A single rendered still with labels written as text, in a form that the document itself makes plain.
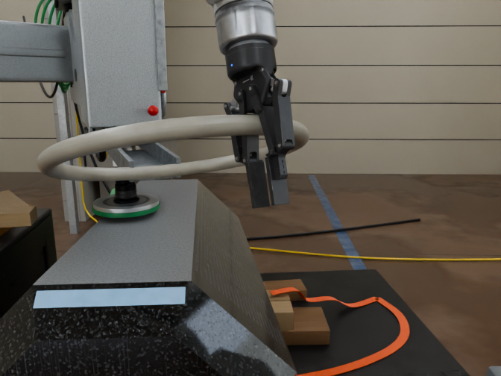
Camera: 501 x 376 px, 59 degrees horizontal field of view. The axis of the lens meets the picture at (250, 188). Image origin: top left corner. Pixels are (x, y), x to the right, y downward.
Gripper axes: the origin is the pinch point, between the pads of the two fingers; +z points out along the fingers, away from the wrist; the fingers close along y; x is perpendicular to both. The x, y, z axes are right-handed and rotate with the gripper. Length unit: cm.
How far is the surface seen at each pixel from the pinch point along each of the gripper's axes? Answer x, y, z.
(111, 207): -11, 87, -4
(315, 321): -121, 114, 62
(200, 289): -9.6, 38.0, 19.3
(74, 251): 6, 71, 7
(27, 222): 5, 124, -4
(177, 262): -10, 49, 13
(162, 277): -3.5, 43.7, 15.6
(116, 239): -6, 73, 6
